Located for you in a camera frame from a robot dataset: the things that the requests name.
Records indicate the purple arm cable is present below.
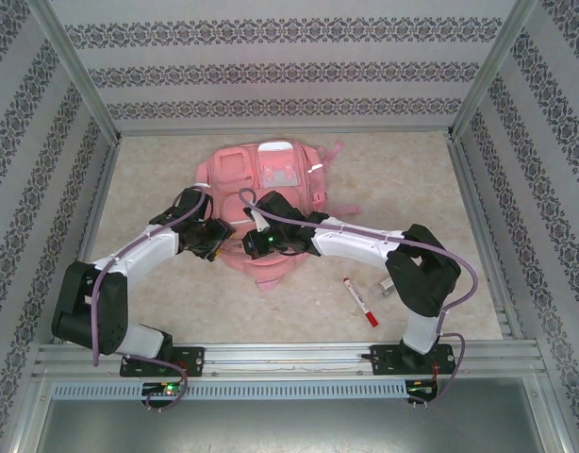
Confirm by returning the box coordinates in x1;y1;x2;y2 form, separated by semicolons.
91;187;215;414
239;187;479;411

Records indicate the pink school backpack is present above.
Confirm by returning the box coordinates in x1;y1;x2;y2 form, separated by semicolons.
193;139;364;293

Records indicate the aluminium mounting rail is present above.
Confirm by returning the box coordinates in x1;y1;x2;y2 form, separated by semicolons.
34;342;545;378

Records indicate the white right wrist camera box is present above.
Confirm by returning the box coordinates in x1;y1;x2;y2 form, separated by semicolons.
248;207;272;233

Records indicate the white marker with red cap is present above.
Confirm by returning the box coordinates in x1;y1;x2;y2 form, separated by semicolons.
341;277;380;327

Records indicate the aluminium frame post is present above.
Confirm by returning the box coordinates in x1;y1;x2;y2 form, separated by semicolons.
27;0;122;143
447;0;539;142

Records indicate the aluminium rear rail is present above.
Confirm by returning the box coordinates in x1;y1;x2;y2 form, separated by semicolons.
119;126;454;138

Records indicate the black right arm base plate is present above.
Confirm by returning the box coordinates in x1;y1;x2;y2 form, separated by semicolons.
370;343;458;378

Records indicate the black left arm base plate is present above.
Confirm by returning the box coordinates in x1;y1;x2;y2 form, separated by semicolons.
119;345;207;378

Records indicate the aluminium side rail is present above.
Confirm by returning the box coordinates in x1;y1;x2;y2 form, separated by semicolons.
447;136;526;340
53;140;122;344

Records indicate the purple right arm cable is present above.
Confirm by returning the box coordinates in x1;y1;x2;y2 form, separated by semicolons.
239;187;479;411

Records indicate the slotted grey cable duct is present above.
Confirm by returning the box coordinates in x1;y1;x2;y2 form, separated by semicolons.
51;379;408;400

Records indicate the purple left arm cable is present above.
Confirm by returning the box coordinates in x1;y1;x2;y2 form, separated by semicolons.
91;187;215;414

